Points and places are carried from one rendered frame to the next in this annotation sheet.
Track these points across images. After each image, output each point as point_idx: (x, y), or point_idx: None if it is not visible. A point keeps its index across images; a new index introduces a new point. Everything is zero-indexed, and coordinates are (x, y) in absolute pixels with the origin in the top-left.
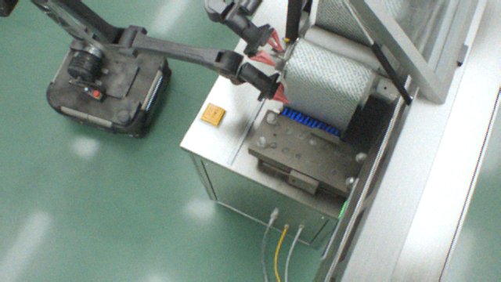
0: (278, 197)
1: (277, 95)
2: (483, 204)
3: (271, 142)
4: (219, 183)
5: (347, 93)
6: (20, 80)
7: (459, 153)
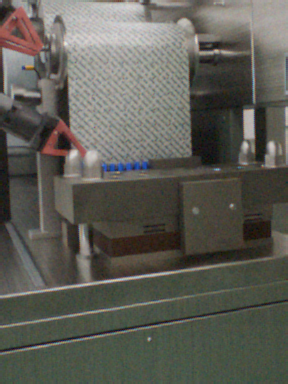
0: (188, 337)
1: (63, 122)
2: None
3: (106, 177)
4: None
5: (167, 37)
6: None
7: None
